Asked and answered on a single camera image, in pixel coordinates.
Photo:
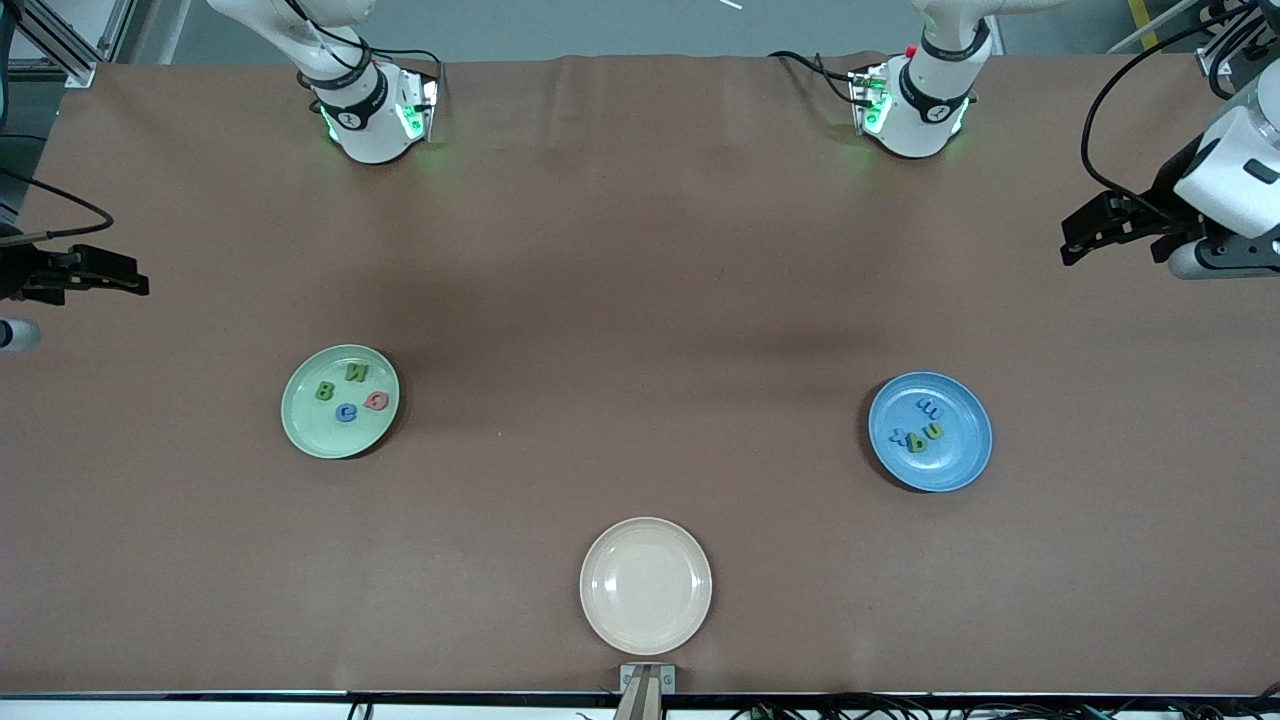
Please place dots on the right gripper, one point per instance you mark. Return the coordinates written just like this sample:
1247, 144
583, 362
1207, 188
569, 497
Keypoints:
20, 273

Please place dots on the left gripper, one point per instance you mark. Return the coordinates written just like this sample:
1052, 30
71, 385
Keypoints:
1166, 192

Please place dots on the green foam letter B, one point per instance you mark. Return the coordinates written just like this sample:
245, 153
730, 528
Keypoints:
916, 444
324, 391

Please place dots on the green foam letter N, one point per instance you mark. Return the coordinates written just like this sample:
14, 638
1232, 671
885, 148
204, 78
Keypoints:
357, 373

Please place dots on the blue foam letter G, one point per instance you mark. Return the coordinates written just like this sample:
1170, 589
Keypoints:
339, 412

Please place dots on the blue foam letter m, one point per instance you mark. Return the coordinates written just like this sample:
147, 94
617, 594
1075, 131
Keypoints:
928, 407

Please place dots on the red foam letter Q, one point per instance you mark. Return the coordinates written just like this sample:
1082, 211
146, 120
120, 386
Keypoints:
367, 401

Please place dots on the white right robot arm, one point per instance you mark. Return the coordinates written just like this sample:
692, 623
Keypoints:
360, 120

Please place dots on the silver arm base box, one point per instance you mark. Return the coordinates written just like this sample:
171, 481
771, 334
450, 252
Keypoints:
865, 100
425, 105

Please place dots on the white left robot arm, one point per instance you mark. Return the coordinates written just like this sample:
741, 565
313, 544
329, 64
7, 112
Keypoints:
925, 110

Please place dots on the light green plate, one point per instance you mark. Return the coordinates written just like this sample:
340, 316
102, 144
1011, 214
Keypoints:
320, 430

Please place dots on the blue plate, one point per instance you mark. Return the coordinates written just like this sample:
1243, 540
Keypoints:
960, 460

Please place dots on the brown table cover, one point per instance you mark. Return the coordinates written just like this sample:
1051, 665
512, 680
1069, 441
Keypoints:
640, 250

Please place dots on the beige plate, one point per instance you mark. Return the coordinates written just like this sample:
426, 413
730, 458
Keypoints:
646, 586

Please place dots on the aluminium frame post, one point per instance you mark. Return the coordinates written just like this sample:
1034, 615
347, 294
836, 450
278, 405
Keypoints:
1212, 63
80, 72

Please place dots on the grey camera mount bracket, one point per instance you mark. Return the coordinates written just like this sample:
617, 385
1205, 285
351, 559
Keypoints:
647, 690

